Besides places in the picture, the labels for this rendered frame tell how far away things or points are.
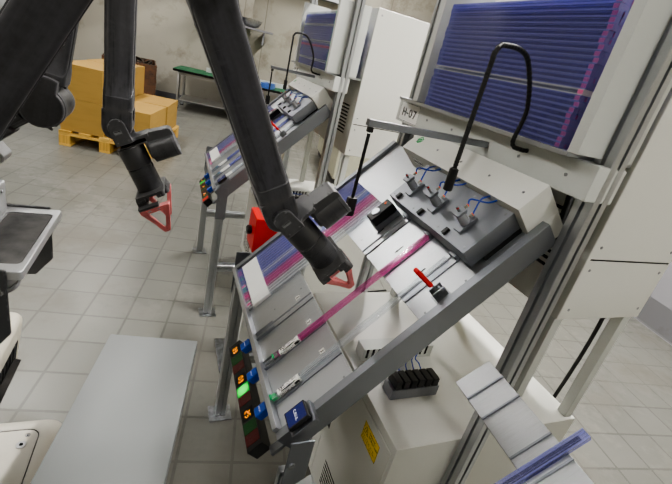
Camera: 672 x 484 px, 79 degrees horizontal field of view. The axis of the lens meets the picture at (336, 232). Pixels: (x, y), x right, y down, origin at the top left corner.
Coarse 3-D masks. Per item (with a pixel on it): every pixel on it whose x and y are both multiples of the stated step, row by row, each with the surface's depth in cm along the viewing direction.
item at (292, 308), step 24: (288, 288) 119; (264, 312) 117; (288, 312) 111; (312, 312) 106; (264, 336) 110; (288, 336) 105; (312, 336) 100; (264, 360) 102; (288, 360) 99; (312, 360) 95; (336, 360) 91; (312, 384) 90; (288, 408) 89
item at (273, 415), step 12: (240, 288) 129; (240, 300) 124; (252, 324) 115; (252, 336) 109; (252, 348) 106; (264, 372) 99; (264, 384) 95; (264, 396) 92; (276, 408) 91; (276, 420) 87
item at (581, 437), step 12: (576, 432) 56; (564, 444) 56; (576, 444) 55; (540, 456) 56; (552, 456) 56; (564, 456) 56; (528, 468) 56; (540, 468) 55; (504, 480) 56; (516, 480) 55
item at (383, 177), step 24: (384, 168) 135; (408, 168) 127; (384, 192) 125; (360, 240) 116; (384, 240) 110; (408, 240) 105; (432, 240) 100; (384, 264) 104; (408, 264) 99; (432, 264) 95; (456, 264) 91; (480, 264) 87; (456, 288) 87
